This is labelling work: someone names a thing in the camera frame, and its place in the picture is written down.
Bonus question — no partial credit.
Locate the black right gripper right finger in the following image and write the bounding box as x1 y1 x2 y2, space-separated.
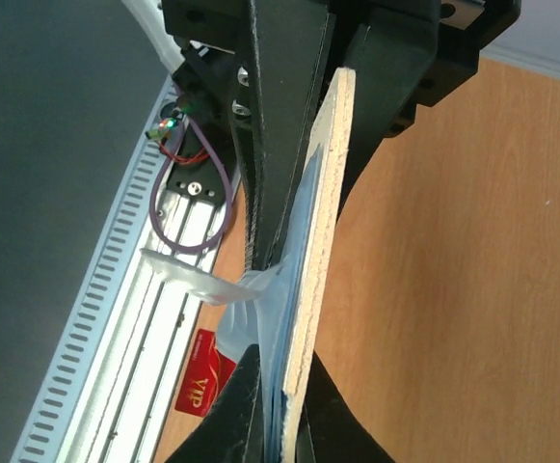
296 356 393 463

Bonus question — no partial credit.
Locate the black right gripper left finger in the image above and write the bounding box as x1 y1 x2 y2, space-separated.
167 344 264 463

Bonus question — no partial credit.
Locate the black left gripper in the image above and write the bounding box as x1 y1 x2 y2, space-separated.
161 1 520 270

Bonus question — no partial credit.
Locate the red VIP card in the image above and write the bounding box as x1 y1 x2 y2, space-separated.
174 329 236 417

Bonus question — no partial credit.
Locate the left circuit board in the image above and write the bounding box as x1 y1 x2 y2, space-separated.
144 109 187 145

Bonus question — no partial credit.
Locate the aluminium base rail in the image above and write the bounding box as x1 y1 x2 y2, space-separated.
57 86 242 463

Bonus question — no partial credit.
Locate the grey slotted cable duct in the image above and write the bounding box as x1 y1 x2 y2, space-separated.
9 86 174 463

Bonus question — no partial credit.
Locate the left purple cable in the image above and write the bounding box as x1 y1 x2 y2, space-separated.
147 86 236 255

